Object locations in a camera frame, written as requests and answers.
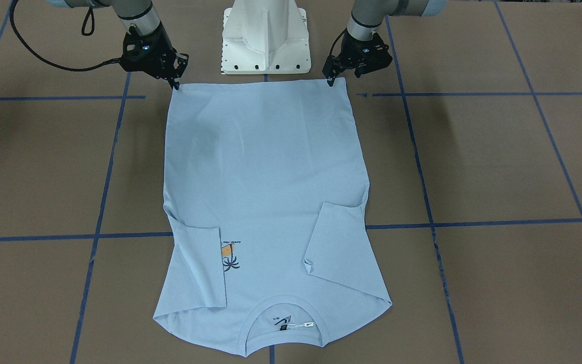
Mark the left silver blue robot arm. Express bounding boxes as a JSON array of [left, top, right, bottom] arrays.
[[322, 1, 446, 87]]

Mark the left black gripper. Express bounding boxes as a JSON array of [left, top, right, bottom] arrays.
[[322, 30, 393, 87]]

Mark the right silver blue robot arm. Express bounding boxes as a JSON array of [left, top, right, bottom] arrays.
[[48, 1, 189, 89]]

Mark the light blue t-shirt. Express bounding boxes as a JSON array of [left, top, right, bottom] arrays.
[[153, 77, 393, 357]]

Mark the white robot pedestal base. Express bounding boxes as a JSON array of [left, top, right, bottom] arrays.
[[220, 1, 312, 75]]

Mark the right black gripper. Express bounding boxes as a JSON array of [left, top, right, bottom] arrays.
[[120, 25, 189, 90]]

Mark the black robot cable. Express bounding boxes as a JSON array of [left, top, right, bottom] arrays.
[[9, 0, 122, 72]]

